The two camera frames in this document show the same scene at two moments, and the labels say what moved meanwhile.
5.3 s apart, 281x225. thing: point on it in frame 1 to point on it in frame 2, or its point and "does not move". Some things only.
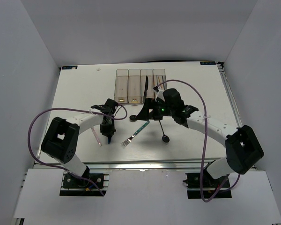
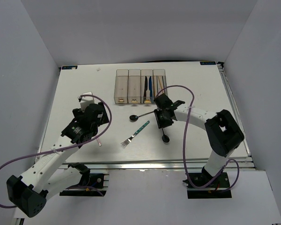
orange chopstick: [159, 79] does not move
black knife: [146, 87] does not move
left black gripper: [111, 131] to [104, 119]
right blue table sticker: [207, 63] does not move
